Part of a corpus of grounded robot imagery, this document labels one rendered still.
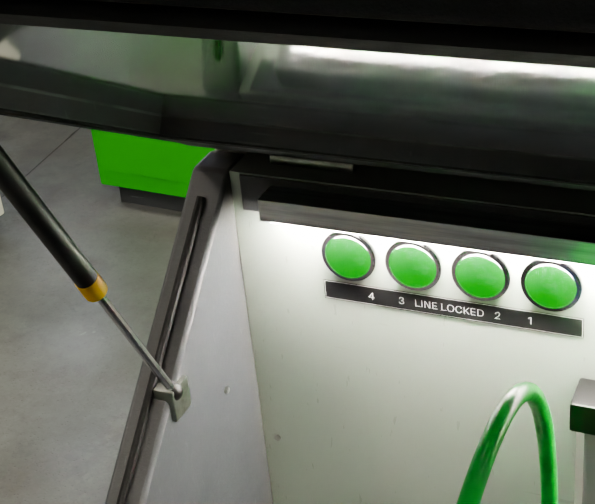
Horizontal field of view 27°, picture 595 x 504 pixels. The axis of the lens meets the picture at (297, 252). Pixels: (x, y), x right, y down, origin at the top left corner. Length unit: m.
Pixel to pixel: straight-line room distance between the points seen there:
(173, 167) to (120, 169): 0.21
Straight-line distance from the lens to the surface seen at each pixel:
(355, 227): 1.05
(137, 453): 1.08
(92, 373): 3.44
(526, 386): 0.90
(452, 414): 1.17
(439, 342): 1.13
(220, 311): 1.14
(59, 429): 3.27
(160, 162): 4.02
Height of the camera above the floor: 1.95
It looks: 31 degrees down
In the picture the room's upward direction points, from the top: 6 degrees counter-clockwise
